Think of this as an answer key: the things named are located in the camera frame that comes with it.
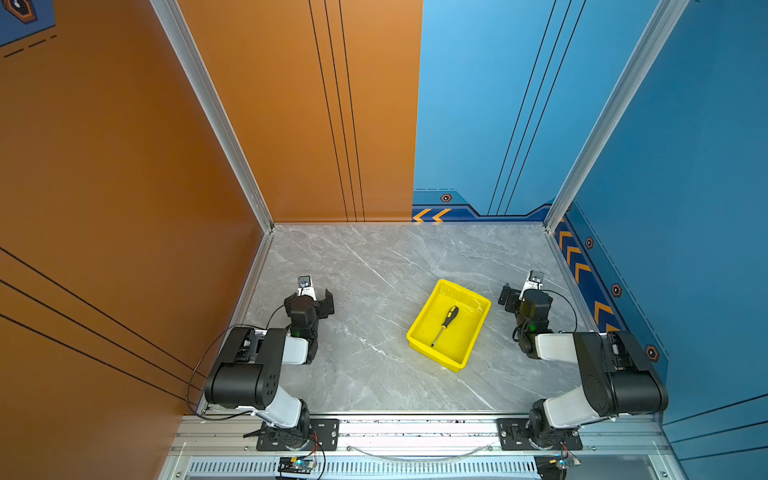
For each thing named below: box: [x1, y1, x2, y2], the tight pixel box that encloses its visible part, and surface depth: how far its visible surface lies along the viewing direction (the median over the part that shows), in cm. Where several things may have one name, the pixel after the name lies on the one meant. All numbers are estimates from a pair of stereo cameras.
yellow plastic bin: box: [406, 279, 492, 373], surface depth 91 cm
